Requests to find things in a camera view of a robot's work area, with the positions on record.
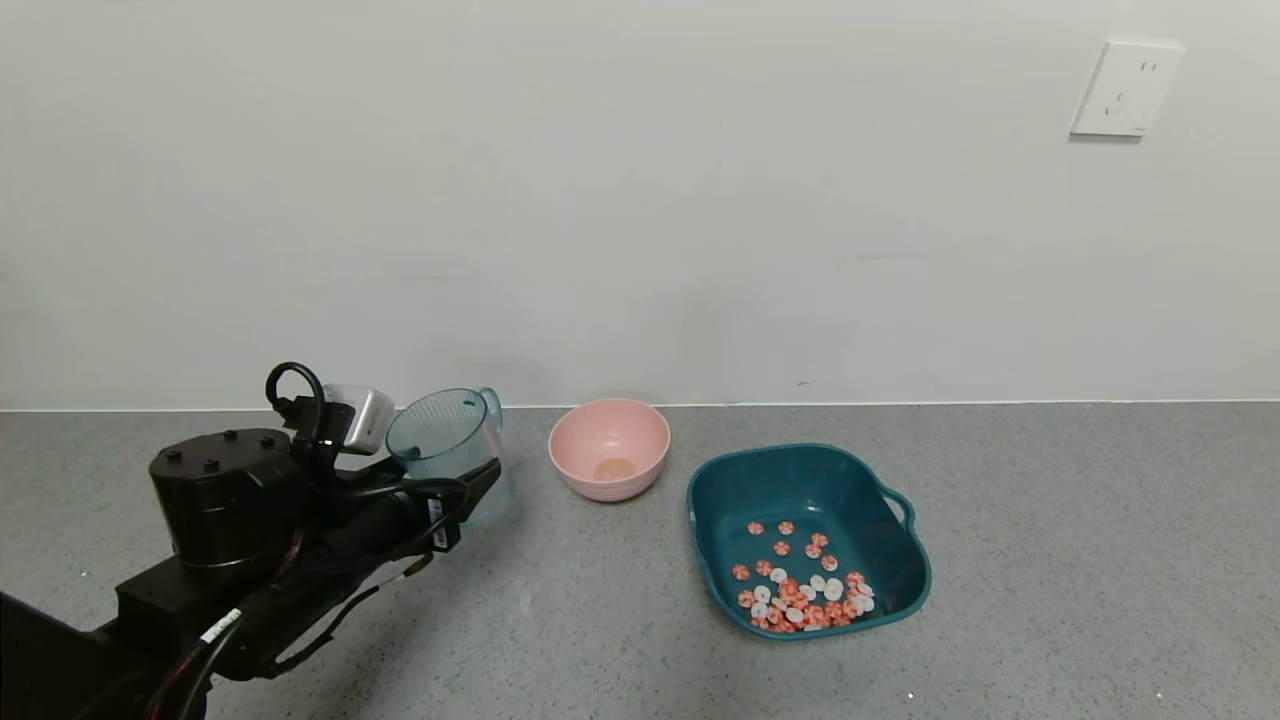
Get pink plastic bowl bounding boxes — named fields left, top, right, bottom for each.
left=548, top=398, right=672, bottom=503

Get teal square basin with handles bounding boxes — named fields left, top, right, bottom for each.
left=686, top=442, right=933, bottom=640

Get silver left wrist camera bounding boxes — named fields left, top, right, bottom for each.
left=325, top=385, right=395, bottom=456

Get black camera cable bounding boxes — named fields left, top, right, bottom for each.
left=265, top=362, right=471, bottom=561

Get black cable with white label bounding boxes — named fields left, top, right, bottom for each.
left=145, top=560, right=441, bottom=720

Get transparent blue ribbed measuring cup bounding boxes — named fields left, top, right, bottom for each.
left=386, top=387, right=513, bottom=528

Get red and white candy heap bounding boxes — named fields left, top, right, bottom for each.
left=738, top=570, right=877, bottom=633

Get white wall socket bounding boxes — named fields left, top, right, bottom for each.
left=1070, top=41, right=1185, bottom=138

